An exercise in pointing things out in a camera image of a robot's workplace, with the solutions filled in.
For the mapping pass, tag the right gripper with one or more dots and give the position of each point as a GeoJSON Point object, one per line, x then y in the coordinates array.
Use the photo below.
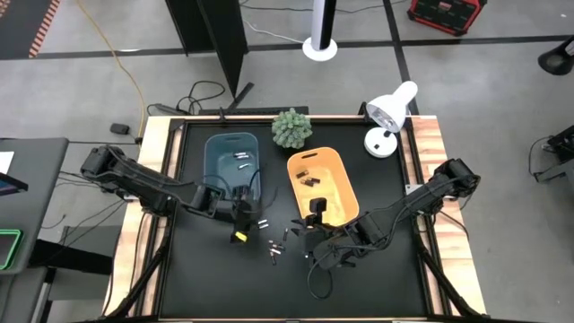
{"type": "Point", "coordinates": [334, 249]}

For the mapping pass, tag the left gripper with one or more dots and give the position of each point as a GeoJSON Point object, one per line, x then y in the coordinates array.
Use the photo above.
{"type": "Point", "coordinates": [240, 213]}

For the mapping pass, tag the blue plastic bin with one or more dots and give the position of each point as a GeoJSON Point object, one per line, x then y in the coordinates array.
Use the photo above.
{"type": "Point", "coordinates": [224, 166]}

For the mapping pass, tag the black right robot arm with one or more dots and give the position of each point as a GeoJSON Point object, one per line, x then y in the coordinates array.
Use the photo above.
{"type": "Point", "coordinates": [412, 199]}

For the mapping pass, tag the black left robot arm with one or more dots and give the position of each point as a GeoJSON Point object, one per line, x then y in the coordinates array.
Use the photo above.
{"type": "Point", "coordinates": [143, 186]}

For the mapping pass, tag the orange plastic bin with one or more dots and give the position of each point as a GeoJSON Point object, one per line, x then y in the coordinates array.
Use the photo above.
{"type": "Point", "coordinates": [323, 202]}

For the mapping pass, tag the green artificial plant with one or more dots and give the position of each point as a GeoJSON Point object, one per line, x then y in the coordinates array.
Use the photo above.
{"type": "Point", "coordinates": [291, 129]}

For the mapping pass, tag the long black power strip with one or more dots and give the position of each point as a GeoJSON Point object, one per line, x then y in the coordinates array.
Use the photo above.
{"type": "Point", "coordinates": [269, 110]}

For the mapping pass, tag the white desk lamp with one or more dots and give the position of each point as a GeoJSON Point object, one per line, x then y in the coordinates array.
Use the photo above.
{"type": "Point", "coordinates": [390, 107]}

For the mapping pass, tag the black power brick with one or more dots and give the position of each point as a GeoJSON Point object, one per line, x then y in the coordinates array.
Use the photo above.
{"type": "Point", "coordinates": [168, 109]}

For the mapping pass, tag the small black power adapter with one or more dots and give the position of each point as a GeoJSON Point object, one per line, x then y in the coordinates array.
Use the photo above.
{"type": "Point", "coordinates": [119, 128]}

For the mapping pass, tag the black desk foot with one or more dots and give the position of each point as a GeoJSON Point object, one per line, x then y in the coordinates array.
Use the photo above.
{"type": "Point", "coordinates": [72, 258]}

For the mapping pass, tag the white black tower fan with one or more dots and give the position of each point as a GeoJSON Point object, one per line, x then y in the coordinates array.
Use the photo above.
{"type": "Point", "coordinates": [324, 22]}

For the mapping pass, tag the grey desk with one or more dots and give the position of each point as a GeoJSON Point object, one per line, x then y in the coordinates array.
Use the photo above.
{"type": "Point", "coordinates": [40, 202]}

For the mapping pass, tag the black standing partition panel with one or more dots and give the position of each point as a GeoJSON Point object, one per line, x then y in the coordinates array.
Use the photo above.
{"type": "Point", "coordinates": [215, 31]}

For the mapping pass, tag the grey furniture panel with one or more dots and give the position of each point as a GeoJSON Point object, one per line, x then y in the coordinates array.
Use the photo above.
{"type": "Point", "coordinates": [22, 296]}

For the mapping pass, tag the green framed tablet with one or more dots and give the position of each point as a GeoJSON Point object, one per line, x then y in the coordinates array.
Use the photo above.
{"type": "Point", "coordinates": [9, 249]}

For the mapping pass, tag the dark tablet computer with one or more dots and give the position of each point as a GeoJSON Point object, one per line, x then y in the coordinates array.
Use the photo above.
{"type": "Point", "coordinates": [11, 185]}

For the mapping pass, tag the white paper sheet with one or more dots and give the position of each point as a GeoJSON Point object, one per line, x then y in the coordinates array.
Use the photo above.
{"type": "Point", "coordinates": [5, 162]}

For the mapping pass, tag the red black tool box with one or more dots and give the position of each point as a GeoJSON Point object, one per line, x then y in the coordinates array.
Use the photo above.
{"type": "Point", "coordinates": [444, 13]}

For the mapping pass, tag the grey equipment base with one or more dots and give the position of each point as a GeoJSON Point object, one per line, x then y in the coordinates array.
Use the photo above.
{"type": "Point", "coordinates": [560, 170]}

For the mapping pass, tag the black equipment box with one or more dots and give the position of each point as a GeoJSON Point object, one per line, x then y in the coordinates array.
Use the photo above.
{"type": "Point", "coordinates": [562, 143]}

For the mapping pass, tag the black round floor stand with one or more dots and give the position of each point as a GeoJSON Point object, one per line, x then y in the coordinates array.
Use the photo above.
{"type": "Point", "coordinates": [558, 60]}

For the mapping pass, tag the black mat with striped edge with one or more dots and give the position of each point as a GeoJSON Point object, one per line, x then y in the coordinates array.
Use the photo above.
{"type": "Point", "coordinates": [18, 27]}

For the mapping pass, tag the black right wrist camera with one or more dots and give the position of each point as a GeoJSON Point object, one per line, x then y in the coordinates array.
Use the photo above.
{"type": "Point", "coordinates": [310, 244]}

